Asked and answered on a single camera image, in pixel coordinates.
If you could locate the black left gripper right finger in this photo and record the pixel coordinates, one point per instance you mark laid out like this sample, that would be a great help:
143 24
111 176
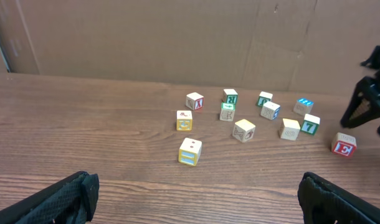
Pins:
324 202

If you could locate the wooden block red side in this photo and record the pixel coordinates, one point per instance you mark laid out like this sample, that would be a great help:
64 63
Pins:
343 144

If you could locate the wooden block teal front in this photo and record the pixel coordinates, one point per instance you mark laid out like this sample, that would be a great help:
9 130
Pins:
310 124

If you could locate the wooden block green four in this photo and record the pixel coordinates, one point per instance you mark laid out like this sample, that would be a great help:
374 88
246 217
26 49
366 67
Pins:
227 112

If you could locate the blue top wooden block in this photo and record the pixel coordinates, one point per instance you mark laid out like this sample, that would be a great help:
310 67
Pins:
303 106

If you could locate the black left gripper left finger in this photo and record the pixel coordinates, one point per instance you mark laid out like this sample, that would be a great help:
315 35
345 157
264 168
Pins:
71 200

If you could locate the wooden block orange side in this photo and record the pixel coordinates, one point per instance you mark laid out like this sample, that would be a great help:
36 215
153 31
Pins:
190 152

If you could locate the wooden block teal side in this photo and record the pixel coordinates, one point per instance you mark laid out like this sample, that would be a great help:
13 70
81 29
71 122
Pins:
263 98

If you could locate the wooden block red top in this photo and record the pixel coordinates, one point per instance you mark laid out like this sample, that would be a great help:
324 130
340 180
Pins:
194 101

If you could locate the wooden block green side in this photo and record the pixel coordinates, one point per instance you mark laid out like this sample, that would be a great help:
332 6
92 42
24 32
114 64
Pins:
230 96

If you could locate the wooden block blue side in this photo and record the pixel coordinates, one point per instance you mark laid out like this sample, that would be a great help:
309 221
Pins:
270 110

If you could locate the cardboard wall panel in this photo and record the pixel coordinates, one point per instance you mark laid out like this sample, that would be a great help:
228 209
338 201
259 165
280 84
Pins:
306 46

